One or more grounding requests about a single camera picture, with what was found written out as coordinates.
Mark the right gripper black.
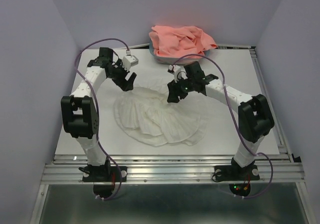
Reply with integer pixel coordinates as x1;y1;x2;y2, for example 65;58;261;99
167;75;195;104

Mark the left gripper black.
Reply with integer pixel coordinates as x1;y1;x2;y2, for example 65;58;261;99
107;59;136;92

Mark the white pleated skirt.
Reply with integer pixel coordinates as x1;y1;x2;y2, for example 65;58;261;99
113;78;209;147

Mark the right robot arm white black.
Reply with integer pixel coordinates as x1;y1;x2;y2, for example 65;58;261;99
167;62;275;179

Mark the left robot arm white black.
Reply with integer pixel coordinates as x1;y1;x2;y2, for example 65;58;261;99
60;47;139;181

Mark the grey fabric basket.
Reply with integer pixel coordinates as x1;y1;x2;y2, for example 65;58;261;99
149;42;202;65

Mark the pink skirt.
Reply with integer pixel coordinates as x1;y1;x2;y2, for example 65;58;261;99
149;25;218;58

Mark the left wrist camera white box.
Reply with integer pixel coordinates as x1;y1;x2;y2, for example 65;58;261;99
122;55;139;71

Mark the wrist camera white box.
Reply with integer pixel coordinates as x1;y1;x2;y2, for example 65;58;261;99
167;64;184;82
122;55;139;71

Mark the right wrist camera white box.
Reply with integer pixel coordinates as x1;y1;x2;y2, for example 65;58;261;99
167;64;184;82

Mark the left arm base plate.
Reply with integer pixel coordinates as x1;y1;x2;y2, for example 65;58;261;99
79;165;128;201

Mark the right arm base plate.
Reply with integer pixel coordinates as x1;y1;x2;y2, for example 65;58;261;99
211;165;260;199

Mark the aluminium frame rail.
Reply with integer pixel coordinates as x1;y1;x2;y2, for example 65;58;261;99
29;43;315;224

